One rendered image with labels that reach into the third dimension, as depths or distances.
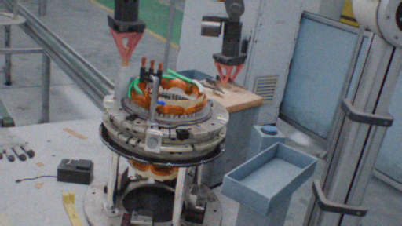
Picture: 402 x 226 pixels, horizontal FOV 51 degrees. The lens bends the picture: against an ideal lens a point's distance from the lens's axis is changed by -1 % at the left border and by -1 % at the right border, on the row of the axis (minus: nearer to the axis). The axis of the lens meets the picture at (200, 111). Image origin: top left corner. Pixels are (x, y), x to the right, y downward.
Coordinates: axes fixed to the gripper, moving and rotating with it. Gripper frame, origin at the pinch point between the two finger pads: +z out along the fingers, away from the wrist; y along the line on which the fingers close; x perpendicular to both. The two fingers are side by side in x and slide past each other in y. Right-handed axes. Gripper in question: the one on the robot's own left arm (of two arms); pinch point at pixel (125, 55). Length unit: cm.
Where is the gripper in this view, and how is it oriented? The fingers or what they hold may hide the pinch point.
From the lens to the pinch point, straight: 107.3
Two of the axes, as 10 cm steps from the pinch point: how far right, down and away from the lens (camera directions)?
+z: -1.0, 8.9, 4.4
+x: 8.8, -1.3, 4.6
